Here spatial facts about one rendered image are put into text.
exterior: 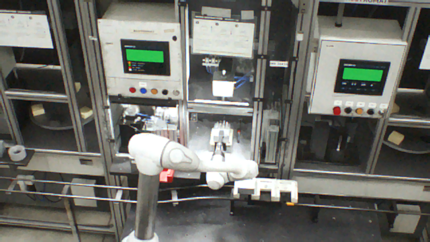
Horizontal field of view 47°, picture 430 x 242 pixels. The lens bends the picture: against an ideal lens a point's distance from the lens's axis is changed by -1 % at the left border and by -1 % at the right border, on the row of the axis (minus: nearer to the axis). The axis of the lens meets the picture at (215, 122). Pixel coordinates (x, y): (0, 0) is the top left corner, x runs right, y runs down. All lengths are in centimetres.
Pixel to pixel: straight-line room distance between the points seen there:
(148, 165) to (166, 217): 78
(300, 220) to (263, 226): 23
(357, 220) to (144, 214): 133
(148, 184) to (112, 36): 78
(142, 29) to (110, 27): 16
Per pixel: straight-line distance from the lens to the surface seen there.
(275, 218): 303
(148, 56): 257
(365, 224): 312
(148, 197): 240
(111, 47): 263
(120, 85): 274
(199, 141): 315
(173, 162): 219
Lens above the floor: 296
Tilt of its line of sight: 38 degrees down
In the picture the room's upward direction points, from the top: 1 degrees clockwise
